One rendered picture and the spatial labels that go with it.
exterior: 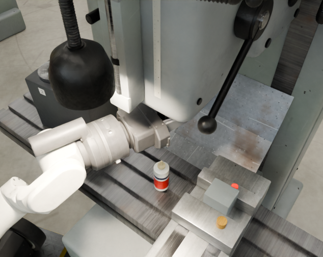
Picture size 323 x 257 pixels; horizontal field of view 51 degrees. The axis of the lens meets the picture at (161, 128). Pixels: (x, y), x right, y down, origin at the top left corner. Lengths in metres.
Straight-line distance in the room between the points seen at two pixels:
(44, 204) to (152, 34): 0.34
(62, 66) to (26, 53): 2.80
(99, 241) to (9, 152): 1.52
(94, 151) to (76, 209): 1.42
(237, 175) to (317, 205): 1.30
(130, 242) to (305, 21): 0.70
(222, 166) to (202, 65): 0.46
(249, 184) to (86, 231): 0.45
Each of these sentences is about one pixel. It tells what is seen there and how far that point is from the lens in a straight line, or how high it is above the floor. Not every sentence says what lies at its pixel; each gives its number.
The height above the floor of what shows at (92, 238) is 0.85.
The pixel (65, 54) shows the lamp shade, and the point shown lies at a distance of 0.37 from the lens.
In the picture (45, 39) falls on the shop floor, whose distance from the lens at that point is 3.30.
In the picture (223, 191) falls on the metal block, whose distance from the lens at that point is 0.76.
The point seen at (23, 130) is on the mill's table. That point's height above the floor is 0.93.
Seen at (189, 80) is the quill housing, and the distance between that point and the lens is 0.47.
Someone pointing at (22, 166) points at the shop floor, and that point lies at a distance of 2.27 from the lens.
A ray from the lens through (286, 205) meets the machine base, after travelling 1.84.
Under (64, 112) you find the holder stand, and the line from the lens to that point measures 0.98.
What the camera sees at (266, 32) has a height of 1.40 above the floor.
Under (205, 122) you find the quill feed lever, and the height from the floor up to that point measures 1.34.
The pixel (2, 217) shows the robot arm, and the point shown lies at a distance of 0.64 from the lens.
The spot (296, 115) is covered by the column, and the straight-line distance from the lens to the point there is 1.03.
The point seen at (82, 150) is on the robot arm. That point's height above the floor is 1.25.
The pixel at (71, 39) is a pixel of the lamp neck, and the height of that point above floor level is 1.52.
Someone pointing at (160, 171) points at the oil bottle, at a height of 1.01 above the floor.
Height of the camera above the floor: 1.71
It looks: 48 degrees down
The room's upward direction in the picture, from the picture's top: straight up
